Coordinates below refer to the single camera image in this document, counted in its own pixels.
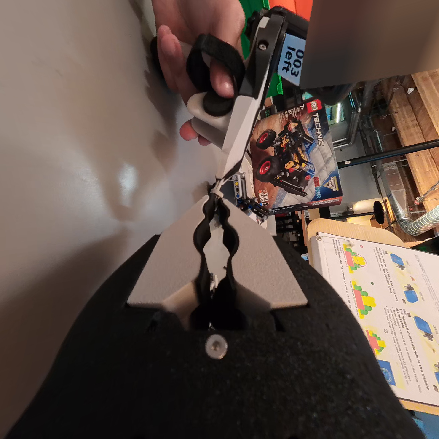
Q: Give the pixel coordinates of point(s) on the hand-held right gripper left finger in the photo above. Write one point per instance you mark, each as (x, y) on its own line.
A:
(171, 267)

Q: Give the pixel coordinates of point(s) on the person's left hand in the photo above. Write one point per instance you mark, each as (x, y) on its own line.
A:
(192, 17)

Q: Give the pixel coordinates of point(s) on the green plastic bin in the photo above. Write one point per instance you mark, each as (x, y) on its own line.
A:
(252, 4)

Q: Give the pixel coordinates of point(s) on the blue plastic bin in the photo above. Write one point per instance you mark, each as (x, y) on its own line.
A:
(428, 428)

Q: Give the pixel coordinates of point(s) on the printed toy truck box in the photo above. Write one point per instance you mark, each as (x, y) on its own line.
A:
(291, 161)

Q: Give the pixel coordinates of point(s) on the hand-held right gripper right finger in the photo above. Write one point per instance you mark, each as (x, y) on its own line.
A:
(260, 271)

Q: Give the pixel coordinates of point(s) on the black metal pole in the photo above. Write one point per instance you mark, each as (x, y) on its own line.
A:
(394, 152)

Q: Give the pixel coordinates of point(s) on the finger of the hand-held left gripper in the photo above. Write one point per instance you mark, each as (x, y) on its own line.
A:
(240, 130)

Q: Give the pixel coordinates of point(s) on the silver flexible duct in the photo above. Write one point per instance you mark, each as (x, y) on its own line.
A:
(425, 221)

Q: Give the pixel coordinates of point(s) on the orange plastic bin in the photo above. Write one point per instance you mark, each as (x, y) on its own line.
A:
(291, 4)

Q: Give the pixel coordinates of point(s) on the partly built toy vehicle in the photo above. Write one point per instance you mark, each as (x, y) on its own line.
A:
(240, 187)

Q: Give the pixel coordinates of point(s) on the small light grey toy pin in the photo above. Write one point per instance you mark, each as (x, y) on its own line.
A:
(216, 190)

